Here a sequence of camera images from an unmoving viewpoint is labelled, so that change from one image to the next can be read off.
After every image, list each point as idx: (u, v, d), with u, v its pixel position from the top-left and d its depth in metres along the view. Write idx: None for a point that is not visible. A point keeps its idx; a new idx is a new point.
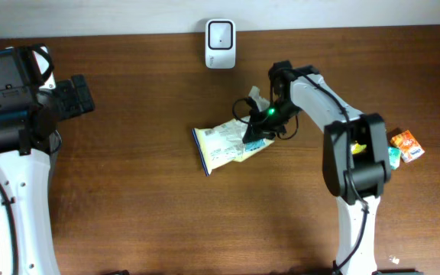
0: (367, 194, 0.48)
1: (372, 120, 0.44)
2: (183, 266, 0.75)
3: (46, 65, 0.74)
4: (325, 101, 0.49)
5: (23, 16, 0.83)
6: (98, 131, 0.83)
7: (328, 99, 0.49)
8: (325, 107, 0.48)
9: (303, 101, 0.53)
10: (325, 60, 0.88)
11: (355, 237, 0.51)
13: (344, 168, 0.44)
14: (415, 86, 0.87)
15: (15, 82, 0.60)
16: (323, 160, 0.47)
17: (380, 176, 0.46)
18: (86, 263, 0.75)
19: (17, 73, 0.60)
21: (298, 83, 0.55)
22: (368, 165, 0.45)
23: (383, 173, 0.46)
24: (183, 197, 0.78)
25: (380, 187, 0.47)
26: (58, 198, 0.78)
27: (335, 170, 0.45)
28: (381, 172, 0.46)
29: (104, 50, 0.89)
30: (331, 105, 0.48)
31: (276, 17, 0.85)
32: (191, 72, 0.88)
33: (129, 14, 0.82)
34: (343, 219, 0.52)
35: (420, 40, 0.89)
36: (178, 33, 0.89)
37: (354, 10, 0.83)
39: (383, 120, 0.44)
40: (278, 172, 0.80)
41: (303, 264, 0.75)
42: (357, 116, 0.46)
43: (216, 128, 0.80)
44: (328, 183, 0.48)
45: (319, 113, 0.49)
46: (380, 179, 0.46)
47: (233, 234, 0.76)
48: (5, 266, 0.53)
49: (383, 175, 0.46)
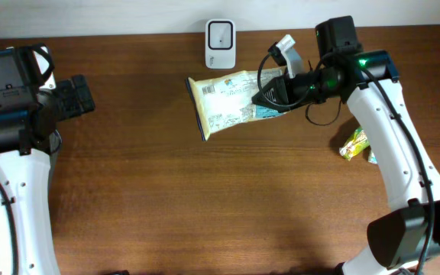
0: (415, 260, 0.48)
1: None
2: (182, 266, 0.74)
3: (46, 64, 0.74)
4: (400, 141, 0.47)
5: (23, 17, 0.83)
6: (98, 131, 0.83)
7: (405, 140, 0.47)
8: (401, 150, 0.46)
9: (367, 119, 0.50)
10: None
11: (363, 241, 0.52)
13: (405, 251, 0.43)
14: (415, 86, 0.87)
15: (16, 81, 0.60)
16: (383, 228, 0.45)
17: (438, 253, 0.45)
18: (85, 263, 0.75)
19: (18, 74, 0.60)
21: (370, 92, 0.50)
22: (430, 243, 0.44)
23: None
24: (184, 197, 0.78)
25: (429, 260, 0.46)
26: (58, 198, 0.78)
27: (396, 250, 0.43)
28: None
29: (104, 50, 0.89)
30: (408, 153, 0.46)
31: (276, 17, 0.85)
32: (191, 72, 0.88)
33: (128, 13, 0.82)
34: None
35: (420, 40, 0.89)
36: (178, 33, 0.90)
37: (354, 10, 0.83)
39: None
40: (279, 172, 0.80)
41: (304, 264, 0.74)
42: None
43: (216, 89, 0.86)
44: (378, 246, 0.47)
45: (389, 149, 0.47)
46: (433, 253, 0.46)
47: (233, 234, 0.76)
48: (5, 266, 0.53)
49: None
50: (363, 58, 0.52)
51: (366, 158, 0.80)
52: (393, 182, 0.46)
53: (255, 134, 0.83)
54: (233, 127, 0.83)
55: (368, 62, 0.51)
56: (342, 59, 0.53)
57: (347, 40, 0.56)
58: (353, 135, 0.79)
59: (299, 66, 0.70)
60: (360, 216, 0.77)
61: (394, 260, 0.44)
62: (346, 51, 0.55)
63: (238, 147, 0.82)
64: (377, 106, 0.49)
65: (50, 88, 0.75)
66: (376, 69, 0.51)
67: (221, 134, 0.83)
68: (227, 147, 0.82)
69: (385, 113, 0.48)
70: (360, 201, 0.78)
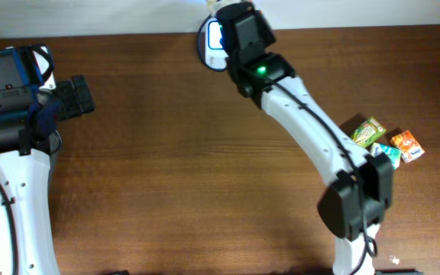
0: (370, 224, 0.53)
1: (379, 165, 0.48)
2: (182, 265, 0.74)
3: (45, 65, 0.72)
4: (319, 139, 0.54)
5: (24, 16, 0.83)
6: (98, 131, 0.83)
7: (326, 134, 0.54)
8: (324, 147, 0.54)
9: (285, 117, 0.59)
10: (325, 59, 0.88)
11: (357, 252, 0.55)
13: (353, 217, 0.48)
14: (415, 85, 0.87)
15: (15, 82, 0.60)
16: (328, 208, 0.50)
17: (383, 210, 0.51)
18: (85, 263, 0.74)
19: (17, 74, 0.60)
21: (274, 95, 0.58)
22: (373, 203, 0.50)
23: (385, 206, 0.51)
24: (183, 197, 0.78)
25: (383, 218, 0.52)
26: (58, 198, 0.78)
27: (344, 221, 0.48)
28: (383, 206, 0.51)
29: (104, 50, 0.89)
30: (321, 134, 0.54)
31: (276, 17, 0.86)
32: (191, 72, 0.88)
33: (130, 13, 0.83)
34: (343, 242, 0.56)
35: (418, 40, 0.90)
36: (178, 33, 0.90)
37: (351, 10, 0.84)
39: (389, 160, 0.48)
40: (278, 172, 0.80)
41: (303, 264, 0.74)
42: (363, 160, 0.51)
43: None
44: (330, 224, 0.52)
45: (309, 146, 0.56)
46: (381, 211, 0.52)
47: (233, 234, 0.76)
48: (5, 266, 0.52)
49: (385, 210, 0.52)
50: (263, 65, 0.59)
51: None
52: (319, 163, 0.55)
53: (254, 134, 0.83)
54: (232, 127, 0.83)
55: (269, 69, 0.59)
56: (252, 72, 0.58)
57: (250, 41, 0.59)
58: (353, 136, 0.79)
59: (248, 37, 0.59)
60: None
61: (347, 231, 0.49)
62: (249, 51, 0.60)
63: (239, 148, 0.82)
64: (286, 102, 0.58)
65: (50, 88, 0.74)
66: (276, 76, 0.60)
67: (220, 134, 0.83)
68: (226, 147, 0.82)
69: (291, 106, 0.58)
70: None
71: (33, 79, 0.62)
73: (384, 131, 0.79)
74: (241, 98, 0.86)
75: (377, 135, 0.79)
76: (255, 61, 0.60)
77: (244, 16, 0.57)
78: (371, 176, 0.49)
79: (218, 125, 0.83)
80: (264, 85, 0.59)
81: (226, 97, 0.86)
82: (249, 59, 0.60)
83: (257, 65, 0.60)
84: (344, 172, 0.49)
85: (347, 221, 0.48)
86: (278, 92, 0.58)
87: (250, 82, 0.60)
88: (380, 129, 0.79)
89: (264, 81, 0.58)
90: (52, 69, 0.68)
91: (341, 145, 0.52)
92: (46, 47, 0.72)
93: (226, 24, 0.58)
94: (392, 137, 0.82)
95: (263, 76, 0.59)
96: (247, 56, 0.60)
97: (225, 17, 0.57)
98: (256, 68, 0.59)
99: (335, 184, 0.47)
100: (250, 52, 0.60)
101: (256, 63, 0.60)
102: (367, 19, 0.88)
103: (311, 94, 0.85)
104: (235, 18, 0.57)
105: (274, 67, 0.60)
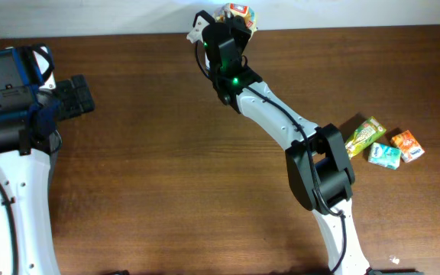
0: (339, 198, 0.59)
1: (328, 133, 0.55)
2: (182, 266, 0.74)
3: (45, 64, 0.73)
4: (279, 119, 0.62)
5: (24, 16, 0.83)
6: (98, 131, 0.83)
7: (283, 117, 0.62)
8: (282, 125, 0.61)
9: (254, 111, 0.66)
10: (324, 59, 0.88)
11: (341, 241, 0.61)
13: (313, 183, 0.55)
14: (415, 85, 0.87)
15: (15, 82, 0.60)
16: (295, 178, 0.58)
17: (345, 179, 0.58)
18: (84, 263, 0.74)
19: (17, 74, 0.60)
21: (244, 95, 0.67)
22: (333, 172, 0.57)
23: (347, 176, 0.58)
24: (183, 196, 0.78)
25: (349, 190, 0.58)
26: (58, 198, 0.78)
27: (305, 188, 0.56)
28: (345, 176, 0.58)
29: (104, 50, 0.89)
30: (281, 117, 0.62)
31: (276, 18, 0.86)
32: (191, 72, 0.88)
33: (130, 13, 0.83)
34: (325, 231, 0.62)
35: (418, 40, 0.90)
36: (179, 33, 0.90)
37: (351, 10, 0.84)
39: (337, 129, 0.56)
40: (278, 172, 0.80)
41: (303, 263, 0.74)
42: (314, 131, 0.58)
43: None
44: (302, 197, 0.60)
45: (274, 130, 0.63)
46: (346, 183, 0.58)
47: (233, 234, 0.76)
48: (5, 266, 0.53)
49: (350, 182, 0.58)
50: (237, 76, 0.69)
51: (366, 158, 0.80)
52: (281, 140, 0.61)
53: (254, 134, 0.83)
54: (232, 127, 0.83)
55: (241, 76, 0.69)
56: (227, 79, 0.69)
57: (230, 58, 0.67)
58: (353, 136, 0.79)
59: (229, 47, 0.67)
60: (360, 215, 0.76)
61: (312, 198, 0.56)
62: (231, 65, 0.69)
63: (239, 148, 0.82)
64: (253, 98, 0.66)
65: (49, 88, 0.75)
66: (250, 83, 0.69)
67: (221, 134, 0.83)
68: (226, 147, 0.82)
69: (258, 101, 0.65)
70: (360, 201, 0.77)
71: (31, 79, 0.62)
73: (384, 131, 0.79)
74: None
75: (377, 135, 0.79)
76: (233, 69, 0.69)
77: (225, 38, 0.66)
78: (325, 146, 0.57)
79: (218, 125, 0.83)
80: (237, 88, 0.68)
81: None
82: (228, 69, 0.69)
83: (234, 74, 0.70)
84: (298, 141, 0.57)
85: (306, 186, 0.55)
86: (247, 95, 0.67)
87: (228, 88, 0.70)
88: (380, 129, 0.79)
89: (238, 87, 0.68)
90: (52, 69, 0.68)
91: (294, 121, 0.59)
92: (47, 49, 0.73)
93: (211, 43, 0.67)
94: (392, 137, 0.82)
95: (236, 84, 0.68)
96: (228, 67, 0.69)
97: (210, 37, 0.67)
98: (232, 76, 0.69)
99: (291, 150, 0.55)
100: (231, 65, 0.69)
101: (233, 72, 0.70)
102: (367, 20, 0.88)
103: (311, 94, 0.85)
104: (218, 40, 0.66)
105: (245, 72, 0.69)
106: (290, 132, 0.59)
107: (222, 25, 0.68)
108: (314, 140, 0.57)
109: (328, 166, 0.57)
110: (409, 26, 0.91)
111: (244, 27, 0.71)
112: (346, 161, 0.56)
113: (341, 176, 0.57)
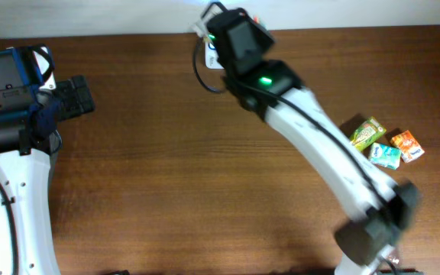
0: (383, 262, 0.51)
1: (404, 194, 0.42)
2: (182, 266, 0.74)
3: (45, 65, 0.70)
4: (344, 163, 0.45)
5: (24, 17, 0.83)
6: (98, 131, 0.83)
7: (347, 160, 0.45)
8: (350, 179, 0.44)
9: (283, 128, 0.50)
10: (324, 60, 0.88)
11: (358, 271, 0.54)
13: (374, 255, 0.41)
14: (415, 85, 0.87)
15: (15, 81, 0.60)
16: (350, 252, 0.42)
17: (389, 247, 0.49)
18: (85, 263, 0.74)
19: (17, 73, 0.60)
21: (284, 114, 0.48)
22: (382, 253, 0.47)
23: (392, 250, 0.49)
24: (183, 197, 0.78)
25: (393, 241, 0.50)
26: (58, 198, 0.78)
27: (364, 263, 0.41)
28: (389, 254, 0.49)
29: (105, 50, 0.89)
30: (344, 160, 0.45)
31: (276, 18, 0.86)
32: (191, 72, 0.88)
33: (130, 14, 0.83)
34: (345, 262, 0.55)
35: (418, 40, 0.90)
36: (179, 33, 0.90)
37: (351, 10, 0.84)
39: (417, 189, 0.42)
40: (278, 172, 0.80)
41: (303, 263, 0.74)
42: (391, 194, 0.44)
43: None
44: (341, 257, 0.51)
45: (328, 171, 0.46)
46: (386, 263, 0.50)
47: (233, 234, 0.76)
48: (5, 266, 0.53)
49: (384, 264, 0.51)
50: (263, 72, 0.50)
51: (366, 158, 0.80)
52: (341, 194, 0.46)
53: (254, 134, 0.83)
54: (232, 127, 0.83)
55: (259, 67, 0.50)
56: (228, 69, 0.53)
57: None
58: (353, 136, 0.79)
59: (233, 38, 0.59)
60: None
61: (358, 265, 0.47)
62: None
63: (239, 148, 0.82)
64: (299, 121, 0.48)
65: (50, 89, 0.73)
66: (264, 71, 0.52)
67: (221, 134, 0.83)
68: (226, 147, 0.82)
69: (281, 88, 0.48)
70: None
71: (32, 78, 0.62)
73: (384, 131, 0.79)
74: None
75: (376, 135, 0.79)
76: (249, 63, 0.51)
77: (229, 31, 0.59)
78: (393, 209, 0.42)
79: (218, 126, 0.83)
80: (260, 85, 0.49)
81: (227, 96, 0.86)
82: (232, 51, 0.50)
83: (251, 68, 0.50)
84: (375, 208, 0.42)
85: (367, 261, 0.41)
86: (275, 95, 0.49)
87: (251, 88, 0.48)
88: (380, 129, 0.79)
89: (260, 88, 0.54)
90: (53, 70, 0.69)
91: (368, 176, 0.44)
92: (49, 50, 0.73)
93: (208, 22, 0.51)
94: (392, 137, 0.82)
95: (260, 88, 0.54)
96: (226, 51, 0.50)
97: (214, 24, 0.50)
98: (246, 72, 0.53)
99: (363, 220, 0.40)
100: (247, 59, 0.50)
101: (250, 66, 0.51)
102: (367, 20, 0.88)
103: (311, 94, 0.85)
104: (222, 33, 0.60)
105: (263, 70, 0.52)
106: (354, 186, 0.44)
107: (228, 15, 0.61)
108: (389, 206, 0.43)
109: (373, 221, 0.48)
110: (409, 26, 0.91)
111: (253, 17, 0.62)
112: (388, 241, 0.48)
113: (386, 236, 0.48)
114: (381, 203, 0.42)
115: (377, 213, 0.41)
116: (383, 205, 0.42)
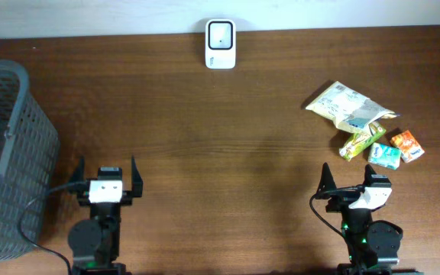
0: (363, 265, 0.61)
1: (361, 262, 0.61)
2: (182, 266, 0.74)
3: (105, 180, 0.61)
4: (389, 238, 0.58)
5: (24, 17, 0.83)
6: (98, 131, 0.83)
7: (387, 237, 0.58)
8: (390, 244, 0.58)
9: (356, 208, 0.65)
10: (324, 60, 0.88)
11: None
13: (362, 268, 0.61)
14: (414, 86, 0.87)
15: (95, 238, 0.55)
16: (360, 253, 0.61)
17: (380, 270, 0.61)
18: None
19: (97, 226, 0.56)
21: (355, 205, 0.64)
22: (365, 268, 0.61)
23: (383, 269, 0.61)
24: (183, 197, 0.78)
25: (363, 267, 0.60)
26: (58, 198, 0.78)
27: (366, 263, 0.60)
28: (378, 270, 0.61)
29: (105, 50, 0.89)
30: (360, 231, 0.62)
31: (276, 19, 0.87)
32: (191, 71, 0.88)
33: (130, 14, 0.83)
34: None
35: (418, 41, 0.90)
36: (179, 33, 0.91)
37: (351, 10, 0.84)
39: (361, 264, 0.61)
40: (278, 172, 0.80)
41: (303, 264, 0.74)
42: (363, 263, 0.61)
43: None
44: (357, 257, 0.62)
45: (372, 237, 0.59)
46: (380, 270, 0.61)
47: (233, 234, 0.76)
48: None
49: (365, 268, 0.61)
50: (344, 224, 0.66)
51: (366, 158, 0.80)
52: (373, 235, 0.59)
53: (255, 134, 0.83)
54: (232, 127, 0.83)
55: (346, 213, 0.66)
56: (344, 209, 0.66)
57: (353, 217, 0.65)
58: (353, 136, 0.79)
59: (352, 196, 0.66)
60: None
61: (365, 266, 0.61)
62: (352, 213, 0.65)
63: (239, 147, 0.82)
64: (360, 206, 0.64)
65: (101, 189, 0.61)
66: (357, 202, 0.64)
67: (221, 134, 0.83)
68: (227, 147, 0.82)
69: (366, 202, 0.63)
70: None
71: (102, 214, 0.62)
73: (384, 131, 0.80)
74: (241, 96, 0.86)
75: (377, 136, 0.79)
76: (351, 226, 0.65)
77: (346, 213, 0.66)
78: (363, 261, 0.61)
79: (218, 126, 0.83)
80: (345, 217, 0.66)
81: (227, 96, 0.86)
82: (352, 215, 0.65)
83: (331, 208, 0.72)
84: (361, 260, 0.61)
85: (361, 266, 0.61)
86: (351, 221, 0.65)
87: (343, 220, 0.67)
88: (380, 129, 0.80)
89: (357, 226, 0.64)
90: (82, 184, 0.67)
91: (376, 246, 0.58)
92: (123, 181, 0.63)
93: (338, 206, 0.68)
94: (392, 137, 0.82)
95: (344, 224, 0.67)
96: (357, 225, 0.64)
97: (353, 221, 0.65)
98: (352, 224, 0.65)
99: (357, 260, 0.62)
100: (363, 208, 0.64)
101: (339, 208, 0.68)
102: (367, 20, 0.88)
103: (311, 94, 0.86)
104: (351, 218, 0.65)
105: (362, 219, 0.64)
106: (373, 237, 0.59)
107: (357, 216, 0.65)
108: (359, 260, 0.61)
109: (358, 259, 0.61)
110: (409, 27, 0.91)
111: (352, 211, 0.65)
112: (381, 268, 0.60)
113: (377, 268, 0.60)
114: (360, 263, 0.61)
115: (357, 259, 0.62)
116: (360, 263, 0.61)
